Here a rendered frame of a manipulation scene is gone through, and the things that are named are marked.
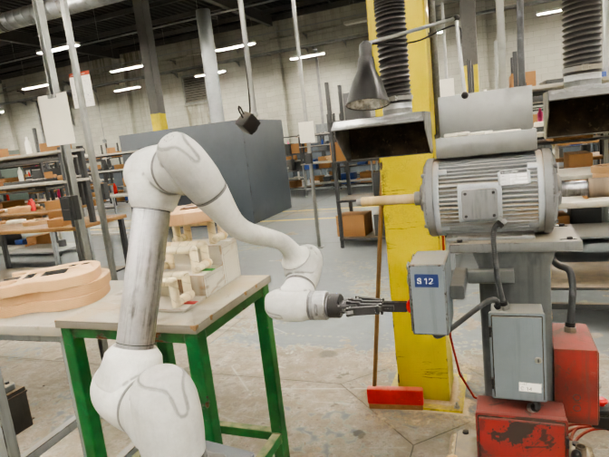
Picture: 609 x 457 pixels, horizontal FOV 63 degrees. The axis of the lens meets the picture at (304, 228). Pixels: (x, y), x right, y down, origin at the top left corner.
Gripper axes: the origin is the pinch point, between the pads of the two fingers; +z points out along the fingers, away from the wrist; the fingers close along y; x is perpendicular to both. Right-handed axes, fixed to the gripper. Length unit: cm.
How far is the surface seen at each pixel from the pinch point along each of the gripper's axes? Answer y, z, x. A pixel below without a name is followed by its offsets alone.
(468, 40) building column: -913, -8, 215
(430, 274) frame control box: 8.1, 11.9, 11.9
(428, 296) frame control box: 8.0, 10.8, 5.9
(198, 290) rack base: -17, -78, -1
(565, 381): -17, 46, -29
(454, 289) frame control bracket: 1.0, 17.0, 5.4
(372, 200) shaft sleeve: -25.4, -10.2, 28.3
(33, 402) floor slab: -76, -260, -96
